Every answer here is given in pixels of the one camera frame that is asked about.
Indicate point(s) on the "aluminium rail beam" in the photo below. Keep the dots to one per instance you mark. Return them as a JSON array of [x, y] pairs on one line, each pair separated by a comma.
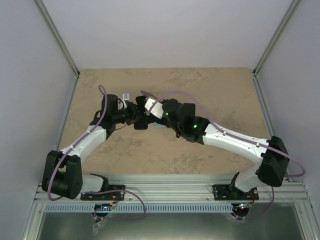
[[192, 188]]

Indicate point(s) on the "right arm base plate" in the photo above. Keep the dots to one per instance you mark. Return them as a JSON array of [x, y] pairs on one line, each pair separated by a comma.
[[222, 192]]

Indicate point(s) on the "clear plastic bag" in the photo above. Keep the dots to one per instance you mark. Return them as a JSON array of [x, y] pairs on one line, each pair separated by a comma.
[[97, 226]]

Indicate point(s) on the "slotted cable duct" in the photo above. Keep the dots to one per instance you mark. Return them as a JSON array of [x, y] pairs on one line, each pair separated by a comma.
[[139, 208]]

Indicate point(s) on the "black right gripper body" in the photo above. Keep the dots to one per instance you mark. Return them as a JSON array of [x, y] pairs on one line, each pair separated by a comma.
[[171, 124]]

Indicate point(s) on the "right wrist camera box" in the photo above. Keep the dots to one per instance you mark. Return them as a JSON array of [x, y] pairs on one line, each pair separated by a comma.
[[157, 110]]

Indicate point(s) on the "light blue phone case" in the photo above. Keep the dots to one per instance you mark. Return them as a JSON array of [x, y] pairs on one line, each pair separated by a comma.
[[158, 125]]

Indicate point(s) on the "frame post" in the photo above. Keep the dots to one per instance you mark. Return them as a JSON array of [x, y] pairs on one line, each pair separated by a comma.
[[56, 35], [277, 34]]

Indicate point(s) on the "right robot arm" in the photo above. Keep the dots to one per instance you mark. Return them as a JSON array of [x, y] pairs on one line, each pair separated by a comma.
[[269, 156]]

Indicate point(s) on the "left frame post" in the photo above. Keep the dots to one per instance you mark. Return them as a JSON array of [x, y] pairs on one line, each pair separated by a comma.
[[56, 35]]

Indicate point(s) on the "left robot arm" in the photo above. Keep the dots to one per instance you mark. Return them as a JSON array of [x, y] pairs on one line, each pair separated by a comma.
[[63, 175]]

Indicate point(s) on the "silver-edged black smartphone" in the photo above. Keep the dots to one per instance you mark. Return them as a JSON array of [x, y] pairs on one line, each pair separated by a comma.
[[189, 110]]

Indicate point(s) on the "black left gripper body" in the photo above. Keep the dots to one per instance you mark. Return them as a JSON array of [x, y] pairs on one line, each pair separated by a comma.
[[132, 114]]

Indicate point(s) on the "right circuit board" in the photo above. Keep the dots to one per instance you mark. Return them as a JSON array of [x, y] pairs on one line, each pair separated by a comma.
[[237, 207]]

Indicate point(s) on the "phone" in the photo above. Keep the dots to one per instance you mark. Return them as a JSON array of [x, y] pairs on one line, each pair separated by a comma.
[[148, 96], [141, 124]]

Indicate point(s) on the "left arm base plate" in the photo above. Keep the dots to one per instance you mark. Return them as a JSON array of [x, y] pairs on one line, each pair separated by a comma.
[[116, 193]]

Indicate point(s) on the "right frame post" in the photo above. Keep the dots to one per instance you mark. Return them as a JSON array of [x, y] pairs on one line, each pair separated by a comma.
[[277, 34]]

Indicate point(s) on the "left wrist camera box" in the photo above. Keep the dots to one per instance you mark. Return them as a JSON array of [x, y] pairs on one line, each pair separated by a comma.
[[125, 99]]

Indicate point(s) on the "circuit board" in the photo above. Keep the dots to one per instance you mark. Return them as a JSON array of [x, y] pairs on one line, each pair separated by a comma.
[[105, 206], [237, 207]]

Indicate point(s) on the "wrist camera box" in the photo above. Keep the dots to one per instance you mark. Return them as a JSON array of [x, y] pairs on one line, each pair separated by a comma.
[[157, 110], [125, 99]]

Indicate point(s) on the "left circuit board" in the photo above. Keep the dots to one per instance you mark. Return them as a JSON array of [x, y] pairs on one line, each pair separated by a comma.
[[105, 206]]

